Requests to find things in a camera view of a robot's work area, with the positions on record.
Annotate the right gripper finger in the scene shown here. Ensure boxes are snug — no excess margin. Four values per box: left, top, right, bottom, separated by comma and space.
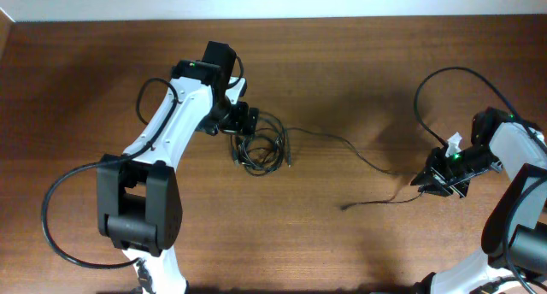
426, 184, 453, 197
410, 166, 433, 186

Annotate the thin black usb cable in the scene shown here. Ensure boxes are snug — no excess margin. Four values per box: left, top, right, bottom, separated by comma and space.
285, 126, 426, 212

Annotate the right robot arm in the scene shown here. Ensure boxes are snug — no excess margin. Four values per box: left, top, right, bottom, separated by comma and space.
411, 108, 546, 293

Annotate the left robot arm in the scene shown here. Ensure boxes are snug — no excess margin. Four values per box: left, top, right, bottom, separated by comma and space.
97, 41, 258, 293

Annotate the right camera black cable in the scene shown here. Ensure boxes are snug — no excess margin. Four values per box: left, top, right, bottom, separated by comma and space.
413, 66, 547, 294

